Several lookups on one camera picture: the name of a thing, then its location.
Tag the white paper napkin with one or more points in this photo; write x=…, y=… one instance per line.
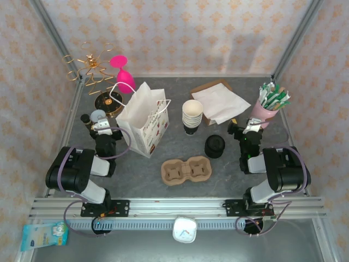
x=221, y=98

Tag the white printed paper gift bag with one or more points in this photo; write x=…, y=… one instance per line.
x=141, y=109

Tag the brown pulp cup carrier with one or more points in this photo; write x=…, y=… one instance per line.
x=186, y=170

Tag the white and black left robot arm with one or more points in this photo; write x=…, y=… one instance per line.
x=68, y=172

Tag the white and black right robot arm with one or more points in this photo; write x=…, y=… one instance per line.
x=283, y=174

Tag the blue wet wipes pack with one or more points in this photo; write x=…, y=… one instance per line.
x=43, y=236

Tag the stack of white napkins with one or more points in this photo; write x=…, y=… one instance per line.
x=218, y=120

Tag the small dark bottle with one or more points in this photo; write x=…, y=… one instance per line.
x=85, y=119

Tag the white round lid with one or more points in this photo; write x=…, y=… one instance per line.
x=96, y=115

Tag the stack of black cup lids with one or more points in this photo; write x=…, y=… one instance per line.
x=215, y=147

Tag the pink cup holder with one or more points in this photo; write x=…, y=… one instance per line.
x=263, y=110

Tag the stack of paper cups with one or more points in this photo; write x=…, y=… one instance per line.
x=192, y=112

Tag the white stick packet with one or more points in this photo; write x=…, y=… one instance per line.
x=270, y=91
x=263, y=94

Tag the white paper napkins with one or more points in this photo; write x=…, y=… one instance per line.
x=207, y=85

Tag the pink wine glass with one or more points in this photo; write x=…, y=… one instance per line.
x=125, y=80

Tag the white square timer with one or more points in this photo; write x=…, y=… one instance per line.
x=184, y=229

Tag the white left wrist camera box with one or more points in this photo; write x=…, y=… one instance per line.
x=102, y=126

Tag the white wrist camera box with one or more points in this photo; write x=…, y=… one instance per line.
x=252, y=126
x=102, y=126

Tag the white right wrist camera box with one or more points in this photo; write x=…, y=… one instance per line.
x=252, y=126

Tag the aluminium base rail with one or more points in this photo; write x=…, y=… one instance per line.
x=174, y=206

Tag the aluminium frame post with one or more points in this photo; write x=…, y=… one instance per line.
x=51, y=35
x=297, y=35

